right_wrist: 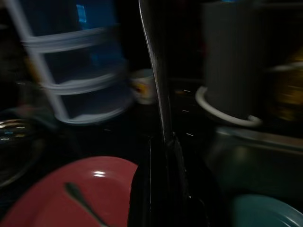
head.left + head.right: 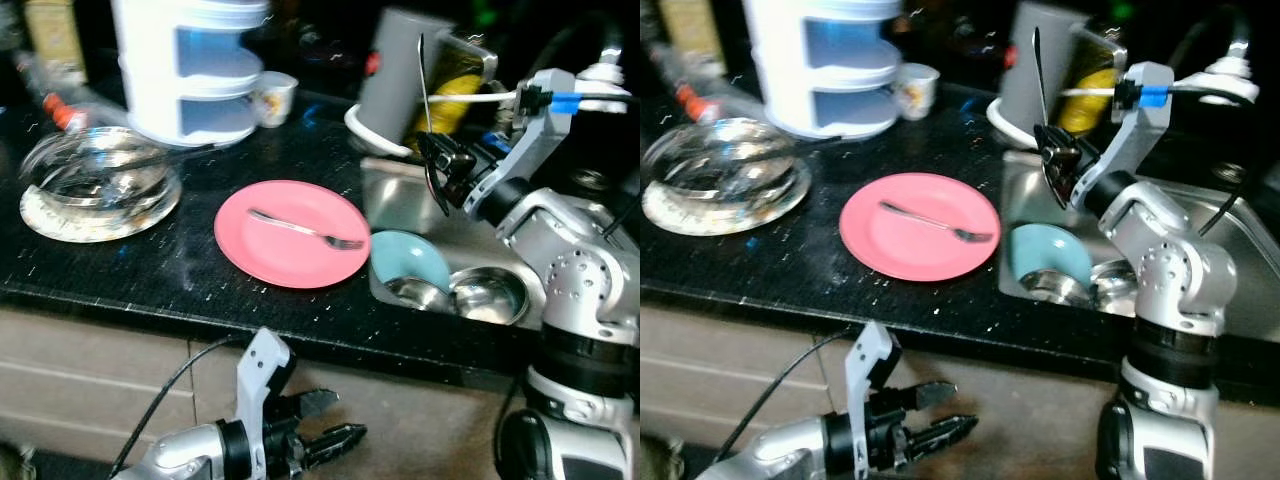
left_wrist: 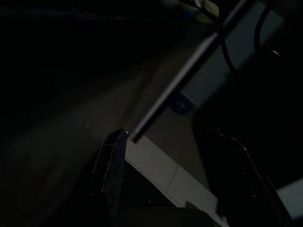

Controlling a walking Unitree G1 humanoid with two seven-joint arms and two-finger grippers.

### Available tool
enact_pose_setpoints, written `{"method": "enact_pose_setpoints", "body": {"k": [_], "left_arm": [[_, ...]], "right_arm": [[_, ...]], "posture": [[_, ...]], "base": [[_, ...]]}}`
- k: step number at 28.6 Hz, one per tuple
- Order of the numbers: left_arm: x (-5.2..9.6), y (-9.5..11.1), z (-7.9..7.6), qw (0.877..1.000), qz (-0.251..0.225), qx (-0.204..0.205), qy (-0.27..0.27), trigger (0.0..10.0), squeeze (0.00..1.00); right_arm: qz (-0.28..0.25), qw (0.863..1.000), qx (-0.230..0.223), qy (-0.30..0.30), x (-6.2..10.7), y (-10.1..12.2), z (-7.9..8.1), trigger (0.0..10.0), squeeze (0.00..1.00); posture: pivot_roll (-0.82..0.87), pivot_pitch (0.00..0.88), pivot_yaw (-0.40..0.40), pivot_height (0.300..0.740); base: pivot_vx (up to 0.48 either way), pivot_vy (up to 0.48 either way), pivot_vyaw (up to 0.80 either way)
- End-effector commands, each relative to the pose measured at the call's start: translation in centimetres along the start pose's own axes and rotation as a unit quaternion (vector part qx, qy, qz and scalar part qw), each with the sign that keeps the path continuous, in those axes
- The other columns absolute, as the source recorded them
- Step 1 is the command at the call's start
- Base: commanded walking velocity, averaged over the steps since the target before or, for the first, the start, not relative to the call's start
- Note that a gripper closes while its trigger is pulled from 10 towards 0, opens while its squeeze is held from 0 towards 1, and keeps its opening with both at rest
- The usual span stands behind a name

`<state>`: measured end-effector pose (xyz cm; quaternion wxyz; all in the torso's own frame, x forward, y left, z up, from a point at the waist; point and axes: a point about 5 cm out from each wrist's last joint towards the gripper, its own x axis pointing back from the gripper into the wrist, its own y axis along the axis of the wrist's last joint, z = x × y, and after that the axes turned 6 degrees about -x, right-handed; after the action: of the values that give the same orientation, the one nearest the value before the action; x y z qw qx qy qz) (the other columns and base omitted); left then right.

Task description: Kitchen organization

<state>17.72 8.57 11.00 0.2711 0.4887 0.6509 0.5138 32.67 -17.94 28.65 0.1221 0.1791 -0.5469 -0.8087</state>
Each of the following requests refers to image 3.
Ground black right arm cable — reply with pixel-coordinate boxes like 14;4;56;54
219;0;270;76

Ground blue cable clip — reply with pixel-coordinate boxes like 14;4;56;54
169;92;193;116

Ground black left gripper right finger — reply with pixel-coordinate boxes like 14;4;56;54
205;127;293;227

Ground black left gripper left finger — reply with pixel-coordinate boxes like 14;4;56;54
81;129;130;227

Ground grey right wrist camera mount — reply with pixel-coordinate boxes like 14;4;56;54
178;9;286;108

